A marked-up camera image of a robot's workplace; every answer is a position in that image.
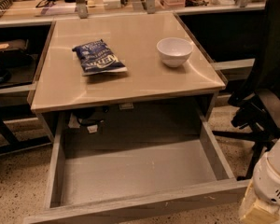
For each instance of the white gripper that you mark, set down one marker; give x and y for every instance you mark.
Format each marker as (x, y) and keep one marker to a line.
(268, 187)

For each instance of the grey top drawer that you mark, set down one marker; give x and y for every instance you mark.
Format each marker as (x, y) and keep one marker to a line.
(150, 161)

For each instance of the wooden cabinet with beige top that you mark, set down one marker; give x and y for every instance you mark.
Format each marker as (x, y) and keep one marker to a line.
(133, 38)

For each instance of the black office chair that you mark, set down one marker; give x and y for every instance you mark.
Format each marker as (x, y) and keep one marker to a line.
(258, 98)

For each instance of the white bowl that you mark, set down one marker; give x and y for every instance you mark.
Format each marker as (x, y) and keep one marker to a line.
(174, 51)

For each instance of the blue chip bag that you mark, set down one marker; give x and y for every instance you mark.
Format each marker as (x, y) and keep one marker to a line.
(96, 58)

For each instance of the dark desk frame left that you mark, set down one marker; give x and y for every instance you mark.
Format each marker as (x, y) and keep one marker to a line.
(23, 48)

